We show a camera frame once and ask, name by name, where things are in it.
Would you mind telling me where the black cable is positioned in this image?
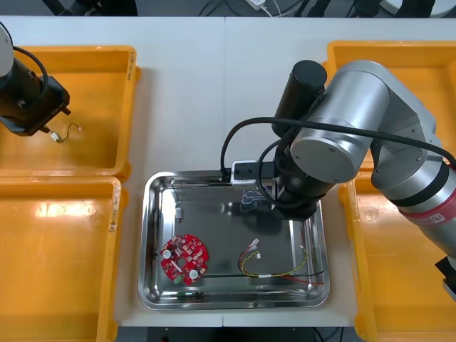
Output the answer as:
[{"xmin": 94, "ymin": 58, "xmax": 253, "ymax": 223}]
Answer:
[{"xmin": 197, "ymin": 0, "xmax": 232, "ymax": 18}]

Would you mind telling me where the blue-white twisted wire harness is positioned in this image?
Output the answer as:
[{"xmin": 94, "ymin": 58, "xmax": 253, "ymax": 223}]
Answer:
[{"xmin": 241, "ymin": 188, "xmax": 274, "ymax": 213}]

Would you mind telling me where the steel tray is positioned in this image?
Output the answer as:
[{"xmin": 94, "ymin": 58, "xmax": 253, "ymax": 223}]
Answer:
[{"xmin": 137, "ymin": 169, "xmax": 331, "ymax": 311}]

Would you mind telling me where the round red circuit board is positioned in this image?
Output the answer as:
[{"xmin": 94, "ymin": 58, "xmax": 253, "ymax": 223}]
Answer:
[{"xmin": 160, "ymin": 233, "xmax": 211, "ymax": 286}]

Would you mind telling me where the white cable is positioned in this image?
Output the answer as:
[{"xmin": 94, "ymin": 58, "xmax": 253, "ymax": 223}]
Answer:
[{"xmin": 261, "ymin": 0, "xmax": 304, "ymax": 19}]

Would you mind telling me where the yellow-orange plastic bin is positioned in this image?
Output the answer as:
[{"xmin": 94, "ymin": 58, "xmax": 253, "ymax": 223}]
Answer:
[
  {"xmin": 338, "ymin": 170, "xmax": 456, "ymax": 342},
  {"xmin": 0, "ymin": 45, "xmax": 143, "ymax": 179},
  {"xmin": 320, "ymin": 40, "xmax": 456, "ymax": 177},
  {"xmin": 0, "ymin": 175, "xmax": 130, "ymax": 342}
]

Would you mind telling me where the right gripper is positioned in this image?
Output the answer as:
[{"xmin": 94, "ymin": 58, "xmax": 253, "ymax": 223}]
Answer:
[{"xmin": 271, "ymin": 192, "xmax": 321, "ymax": 223}]

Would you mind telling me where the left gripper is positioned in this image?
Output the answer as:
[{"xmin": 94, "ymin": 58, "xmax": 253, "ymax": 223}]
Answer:
[{"xmin": 0, "ymin": 76, "xmax": 71, "ymax": 138}]

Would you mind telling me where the solenoid with white label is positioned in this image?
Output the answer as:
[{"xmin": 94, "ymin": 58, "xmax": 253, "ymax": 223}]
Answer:
[{"xmin": 49, "ymin": 123, "xmax": 84, "ymax": 145}]

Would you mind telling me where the white round base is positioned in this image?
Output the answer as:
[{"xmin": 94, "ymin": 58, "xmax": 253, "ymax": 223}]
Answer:
[{"xmin": 377, "ymin": 0, "xmax": 456, "ymax": 19}]

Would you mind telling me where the red black green-yellow wire harness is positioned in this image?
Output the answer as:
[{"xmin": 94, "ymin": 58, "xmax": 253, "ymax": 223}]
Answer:
[{"xmin": 237, "ymin": 238, "xmax": 327, "ymax": 286}]

